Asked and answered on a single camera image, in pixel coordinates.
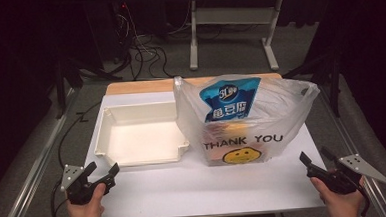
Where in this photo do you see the white metal desk frame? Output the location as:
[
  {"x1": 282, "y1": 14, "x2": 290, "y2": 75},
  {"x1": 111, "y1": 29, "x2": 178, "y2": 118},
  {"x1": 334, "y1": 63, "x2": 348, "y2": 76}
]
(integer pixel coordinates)
[{"x1": 185, "y1": 0, "x2": 287, "y2": 76}]

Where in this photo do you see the thin black floor cable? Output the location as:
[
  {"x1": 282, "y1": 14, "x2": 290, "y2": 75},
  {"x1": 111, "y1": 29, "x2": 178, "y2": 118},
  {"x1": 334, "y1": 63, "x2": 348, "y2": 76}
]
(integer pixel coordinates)
[{"x1": 55, "y1": 101, "x2": 106, "y2": 171}]

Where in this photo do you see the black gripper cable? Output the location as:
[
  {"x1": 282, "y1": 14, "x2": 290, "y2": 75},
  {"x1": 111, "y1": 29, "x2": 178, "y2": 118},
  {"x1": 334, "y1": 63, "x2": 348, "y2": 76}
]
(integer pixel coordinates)
[
  {"x1": 356, "y1": 184, "x2": 372, "y2": 217},
  {"x1": 49, "y1": 179, "x2": 69, "y2": 217}
]

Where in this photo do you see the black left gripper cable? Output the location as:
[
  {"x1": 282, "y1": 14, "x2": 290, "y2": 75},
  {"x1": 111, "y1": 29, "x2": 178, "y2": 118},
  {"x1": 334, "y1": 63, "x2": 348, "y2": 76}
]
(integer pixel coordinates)
[{"x1": 49, "y1": 179, "x2": 69, "y2": 217}]

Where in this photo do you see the blue snack pouch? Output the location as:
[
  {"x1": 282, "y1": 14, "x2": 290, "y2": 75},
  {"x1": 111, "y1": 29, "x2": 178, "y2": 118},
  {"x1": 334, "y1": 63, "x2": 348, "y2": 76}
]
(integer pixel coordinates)
[{"x1": 198, "y1": 77, "x2": 264, "y2": 123}]

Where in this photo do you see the clear plastic bag smiley print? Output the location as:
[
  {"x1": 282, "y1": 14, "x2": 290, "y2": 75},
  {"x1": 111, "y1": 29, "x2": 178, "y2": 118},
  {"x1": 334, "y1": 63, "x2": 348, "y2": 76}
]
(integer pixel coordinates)
[{"x1": 172, "y1": 69, "x2": 325, "y2": 169}]

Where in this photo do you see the person's left hand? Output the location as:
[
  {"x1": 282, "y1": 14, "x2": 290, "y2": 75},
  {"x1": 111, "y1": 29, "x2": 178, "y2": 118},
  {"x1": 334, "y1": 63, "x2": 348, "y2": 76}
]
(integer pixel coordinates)
[{"x1": 65, "y1": 183, "x2": 109, "y2": 217}]

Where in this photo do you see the aluminium floor rail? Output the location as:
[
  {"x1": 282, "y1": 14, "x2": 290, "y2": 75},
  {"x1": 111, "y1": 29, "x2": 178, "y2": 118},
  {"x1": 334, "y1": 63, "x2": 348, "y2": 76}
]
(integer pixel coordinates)
[
  {"x1": 0, "y1": 88, "x2": 85, "y2": 217},
  {"x1": 316, "y1": 81, "x2": 386, "y2": 217}
]

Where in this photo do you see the tangle of floor cables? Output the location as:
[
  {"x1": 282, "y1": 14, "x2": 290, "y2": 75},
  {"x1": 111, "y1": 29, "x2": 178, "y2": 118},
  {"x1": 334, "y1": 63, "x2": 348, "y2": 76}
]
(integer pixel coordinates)
[{"x1": 109, "y1": 0, "x2": 195, "y2": 83}]

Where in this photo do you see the person's right hand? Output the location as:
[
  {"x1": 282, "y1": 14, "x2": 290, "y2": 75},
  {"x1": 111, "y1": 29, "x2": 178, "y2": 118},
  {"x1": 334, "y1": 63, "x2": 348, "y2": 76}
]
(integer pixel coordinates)
[{"x1": 310, "y1": 175, "x2": 366, "y2": 217}]

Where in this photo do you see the black metal stand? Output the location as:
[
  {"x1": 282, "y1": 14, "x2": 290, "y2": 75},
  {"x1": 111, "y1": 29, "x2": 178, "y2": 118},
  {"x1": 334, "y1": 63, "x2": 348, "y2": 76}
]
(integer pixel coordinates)
[
  {"x1": 51, "y1": 55, "x2": 126, "y2": 120},
  {"x1": 280, "y1": 47, "x2": 348, "y2": 121}
]

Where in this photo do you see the white plastic tray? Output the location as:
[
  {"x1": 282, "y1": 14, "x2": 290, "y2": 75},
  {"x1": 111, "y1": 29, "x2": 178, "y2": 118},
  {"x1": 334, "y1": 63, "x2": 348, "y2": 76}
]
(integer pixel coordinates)
[{"x1": 91, "y1": 100, "x2": 192, "y2": 170}]

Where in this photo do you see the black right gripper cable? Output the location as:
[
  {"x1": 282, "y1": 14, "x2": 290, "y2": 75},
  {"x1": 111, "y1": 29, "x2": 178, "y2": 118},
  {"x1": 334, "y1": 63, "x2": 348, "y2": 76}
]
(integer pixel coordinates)
[{"x1": 356, "y1": 184, "x2": 372, "y2": 217}]

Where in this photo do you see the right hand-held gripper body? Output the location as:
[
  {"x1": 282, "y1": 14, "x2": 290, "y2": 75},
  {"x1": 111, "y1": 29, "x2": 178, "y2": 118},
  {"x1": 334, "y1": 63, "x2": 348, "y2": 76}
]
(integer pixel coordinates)
[{"x1": 306, "y1": 151, "x2": 386, "y2": 197}]

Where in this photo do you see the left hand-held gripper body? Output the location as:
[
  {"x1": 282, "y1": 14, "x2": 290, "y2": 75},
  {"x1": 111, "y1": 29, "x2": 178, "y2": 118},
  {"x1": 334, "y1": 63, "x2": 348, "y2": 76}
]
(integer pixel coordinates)
[{"x1": 59, "y1": 162, "x2": 117, "y2": 208}]

